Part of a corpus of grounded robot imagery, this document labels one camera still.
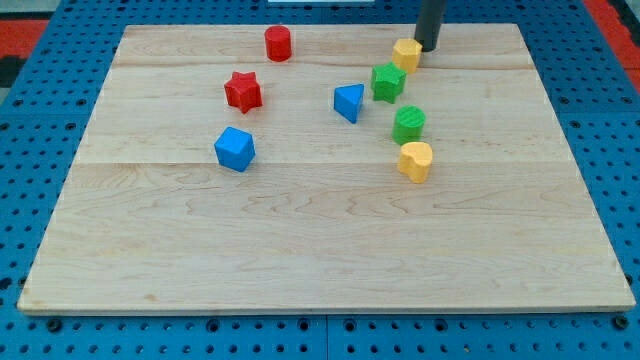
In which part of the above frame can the green cylinder block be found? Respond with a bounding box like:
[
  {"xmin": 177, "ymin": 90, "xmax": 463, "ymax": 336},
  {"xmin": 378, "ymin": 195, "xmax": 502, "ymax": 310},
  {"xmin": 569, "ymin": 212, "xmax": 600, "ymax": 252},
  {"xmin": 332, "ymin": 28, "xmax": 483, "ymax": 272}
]
[{"xmin": 392, "ymin": 105, "xmax": 426, "ymax": 145}]

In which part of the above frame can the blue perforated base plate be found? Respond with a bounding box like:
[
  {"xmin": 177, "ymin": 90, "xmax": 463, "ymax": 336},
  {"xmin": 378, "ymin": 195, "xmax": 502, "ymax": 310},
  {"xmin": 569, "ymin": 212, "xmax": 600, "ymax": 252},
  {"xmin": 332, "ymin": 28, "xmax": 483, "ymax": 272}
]
[{"xmin": 1, "ymin": 1, "xmax": 639, "ymax": 359}]

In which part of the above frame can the yellow heart block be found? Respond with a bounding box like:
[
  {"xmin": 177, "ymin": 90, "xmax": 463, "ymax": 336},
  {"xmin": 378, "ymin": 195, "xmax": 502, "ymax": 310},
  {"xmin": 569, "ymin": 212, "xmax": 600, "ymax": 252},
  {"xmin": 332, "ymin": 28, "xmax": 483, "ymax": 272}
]
[{"xmin": 397, "ymin": 142, "xmax": 433, "ymax": 184}]

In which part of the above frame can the green star block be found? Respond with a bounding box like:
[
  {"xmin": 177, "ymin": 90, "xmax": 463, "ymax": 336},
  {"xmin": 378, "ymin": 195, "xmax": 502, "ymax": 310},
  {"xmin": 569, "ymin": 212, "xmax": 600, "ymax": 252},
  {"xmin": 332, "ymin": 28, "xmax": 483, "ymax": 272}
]
[{"xmin": 371, "ymin": 62, "xmax": 407, "ymax": 104}]

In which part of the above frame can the wooden board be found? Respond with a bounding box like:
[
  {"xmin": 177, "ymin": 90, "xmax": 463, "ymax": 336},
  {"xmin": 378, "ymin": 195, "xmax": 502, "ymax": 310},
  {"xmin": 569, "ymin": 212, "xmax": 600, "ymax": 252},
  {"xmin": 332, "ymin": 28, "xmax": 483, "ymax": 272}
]
[{"xmin": 18, "ymin": 24, "xmax": 636, "ymax": 316}]

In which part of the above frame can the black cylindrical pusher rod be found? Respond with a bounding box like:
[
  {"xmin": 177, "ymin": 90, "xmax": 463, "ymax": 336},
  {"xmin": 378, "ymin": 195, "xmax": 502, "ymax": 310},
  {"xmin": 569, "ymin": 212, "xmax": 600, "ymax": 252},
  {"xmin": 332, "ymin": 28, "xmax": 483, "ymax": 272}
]
[{"xmin": 414, "ymin": 0, "xmax": 447, "ymax": 52}]

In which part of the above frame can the yellow hexagon block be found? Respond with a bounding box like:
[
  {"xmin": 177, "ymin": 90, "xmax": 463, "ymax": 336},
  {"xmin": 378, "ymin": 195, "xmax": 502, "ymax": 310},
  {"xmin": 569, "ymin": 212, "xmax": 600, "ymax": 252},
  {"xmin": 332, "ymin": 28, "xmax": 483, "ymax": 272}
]
[{"xmin": 392, "ymin": 38, "xmax": 422, "ymax": 74}]

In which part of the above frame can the red cylinder block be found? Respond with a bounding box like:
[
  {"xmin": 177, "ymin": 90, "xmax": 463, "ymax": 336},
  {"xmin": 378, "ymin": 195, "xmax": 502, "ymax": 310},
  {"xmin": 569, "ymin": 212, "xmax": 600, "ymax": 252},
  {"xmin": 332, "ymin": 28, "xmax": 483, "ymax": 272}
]
[{"xmin": 264, "ymin": 25, "xmax": 292, "ymax": 62}]

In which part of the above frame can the blue cube block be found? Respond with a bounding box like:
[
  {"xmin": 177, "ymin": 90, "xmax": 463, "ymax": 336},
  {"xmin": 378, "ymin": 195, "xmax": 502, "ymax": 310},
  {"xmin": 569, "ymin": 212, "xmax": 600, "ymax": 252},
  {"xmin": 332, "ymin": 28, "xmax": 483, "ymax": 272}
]
[{"xmin": 214, "ymin": 127, "xmax": 255, "ymax": 172}]

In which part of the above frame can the blue triangle block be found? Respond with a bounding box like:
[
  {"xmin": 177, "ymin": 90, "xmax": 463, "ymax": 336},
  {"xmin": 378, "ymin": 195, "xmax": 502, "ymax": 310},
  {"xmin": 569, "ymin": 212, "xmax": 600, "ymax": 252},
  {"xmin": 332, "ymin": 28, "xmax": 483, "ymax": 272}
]
[{"xmin": 333, "ymin": 84, "xmax": 364, "ymax": 124}]

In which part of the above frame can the red star block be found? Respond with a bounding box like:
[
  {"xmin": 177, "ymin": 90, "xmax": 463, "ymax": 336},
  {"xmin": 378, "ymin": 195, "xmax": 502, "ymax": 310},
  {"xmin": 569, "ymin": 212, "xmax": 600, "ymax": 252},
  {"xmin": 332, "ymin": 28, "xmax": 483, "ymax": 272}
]
[{"xmin": 224, "ymin": 71, "xmax": 263, "ymax": 114}]

